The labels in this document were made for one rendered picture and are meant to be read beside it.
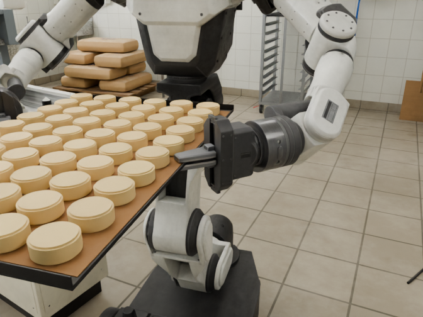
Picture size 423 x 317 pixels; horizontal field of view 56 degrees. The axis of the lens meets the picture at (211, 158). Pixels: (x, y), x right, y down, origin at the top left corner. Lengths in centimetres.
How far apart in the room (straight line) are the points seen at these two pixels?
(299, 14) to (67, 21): 64
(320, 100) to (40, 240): 50
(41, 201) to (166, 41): 68
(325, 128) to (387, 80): 428
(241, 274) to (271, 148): 113
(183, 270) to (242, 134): 91
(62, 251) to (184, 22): 75
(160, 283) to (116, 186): 121
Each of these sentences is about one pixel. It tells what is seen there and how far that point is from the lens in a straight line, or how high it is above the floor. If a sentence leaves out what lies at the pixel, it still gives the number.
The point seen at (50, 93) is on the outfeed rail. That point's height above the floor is 89.
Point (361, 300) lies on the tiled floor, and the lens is 196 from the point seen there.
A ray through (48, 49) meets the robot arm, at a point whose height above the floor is 110.
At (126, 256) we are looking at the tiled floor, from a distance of 213.
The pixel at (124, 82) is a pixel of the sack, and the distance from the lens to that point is 508.
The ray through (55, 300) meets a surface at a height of 14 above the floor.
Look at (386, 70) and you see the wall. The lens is 493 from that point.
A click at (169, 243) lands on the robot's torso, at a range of 118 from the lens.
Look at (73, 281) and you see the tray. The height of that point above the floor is 100.
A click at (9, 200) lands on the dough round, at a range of 51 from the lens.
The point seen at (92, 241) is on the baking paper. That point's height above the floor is 100.
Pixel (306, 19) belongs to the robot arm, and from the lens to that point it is 94.
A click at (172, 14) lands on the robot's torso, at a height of 119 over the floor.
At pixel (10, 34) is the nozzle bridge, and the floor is 107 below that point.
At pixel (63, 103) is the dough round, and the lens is 91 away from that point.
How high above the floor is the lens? 124
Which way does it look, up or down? 22 degrees down
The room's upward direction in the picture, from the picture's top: straight up
